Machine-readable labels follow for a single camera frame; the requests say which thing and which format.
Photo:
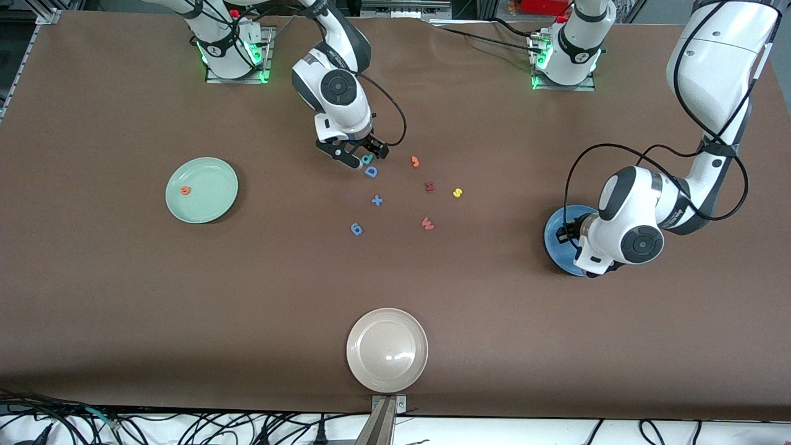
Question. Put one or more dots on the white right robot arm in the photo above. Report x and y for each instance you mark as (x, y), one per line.
(337, 86)

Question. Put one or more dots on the pink letter w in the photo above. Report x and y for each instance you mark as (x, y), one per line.
(427, 224)

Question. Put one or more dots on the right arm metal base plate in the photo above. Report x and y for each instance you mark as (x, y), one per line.
(235, 80)

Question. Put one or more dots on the metal camera stand bracket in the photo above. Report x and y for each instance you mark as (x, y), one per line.
(383, 426)

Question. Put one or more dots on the beige plate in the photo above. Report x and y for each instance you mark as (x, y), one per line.
(387, 349)

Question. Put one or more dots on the black power plug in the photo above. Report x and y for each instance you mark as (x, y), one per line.
(320, 436)

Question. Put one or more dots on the blue number six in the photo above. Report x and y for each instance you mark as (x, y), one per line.
(356, 229)

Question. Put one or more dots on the red box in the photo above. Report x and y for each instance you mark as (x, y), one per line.
(544, 6)

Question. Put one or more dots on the pale green plate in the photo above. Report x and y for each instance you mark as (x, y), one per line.
(207, 198)

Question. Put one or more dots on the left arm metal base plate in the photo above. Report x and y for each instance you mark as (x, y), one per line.
(562, 88)

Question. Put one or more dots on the blue plate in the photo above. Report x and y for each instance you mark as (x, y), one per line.
(552, 250)

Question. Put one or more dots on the aluminium frame rail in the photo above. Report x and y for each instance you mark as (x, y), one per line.
(48, 16)

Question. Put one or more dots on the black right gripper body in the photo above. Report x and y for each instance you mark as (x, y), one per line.
(367, 143)

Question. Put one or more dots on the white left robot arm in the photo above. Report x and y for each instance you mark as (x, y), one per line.
(639, 244)

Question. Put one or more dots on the grey metal rack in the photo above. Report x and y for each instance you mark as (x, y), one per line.
(401, 11)

